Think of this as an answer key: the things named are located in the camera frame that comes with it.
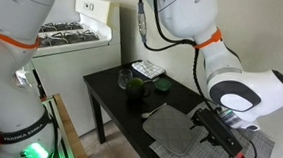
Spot large grey woven placemat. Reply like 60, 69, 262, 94
148, 96, 279, 158

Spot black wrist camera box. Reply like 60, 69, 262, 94
188, 107, 248, 158

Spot white gas stove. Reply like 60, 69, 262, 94
10, 0, 127, 140

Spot silver metal spoon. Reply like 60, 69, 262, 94
141, 101, 169, 121

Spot white checked dish towel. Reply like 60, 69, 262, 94
130, 58, 168, 81

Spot dark mug green inside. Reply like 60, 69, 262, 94
125, 76, 154, 103

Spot black stove burner grate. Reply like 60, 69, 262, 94
38, 19, 84, 37
36, 27, 101, 52

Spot small green lid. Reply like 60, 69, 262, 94
154, 77, 174, 93

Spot small grey quilted mat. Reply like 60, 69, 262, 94
139, 102, 205, 158

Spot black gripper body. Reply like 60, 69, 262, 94
204, 132, 223, 148

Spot wooden robot platform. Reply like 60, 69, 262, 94
39, 92, 96, 158

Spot black table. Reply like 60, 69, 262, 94
77, 55, 264, 158

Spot clear glass cup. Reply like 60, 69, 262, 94
117, 67, 134, 91

